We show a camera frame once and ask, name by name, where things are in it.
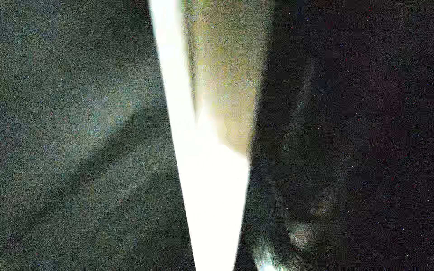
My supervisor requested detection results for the dark green laptop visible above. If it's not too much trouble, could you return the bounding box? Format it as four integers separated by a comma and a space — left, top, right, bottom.
234, 1, 434, 271

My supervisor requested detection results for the grey zippered laptop bag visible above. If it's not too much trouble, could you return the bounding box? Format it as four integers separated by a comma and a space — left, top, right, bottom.
1, 1, 195, 271

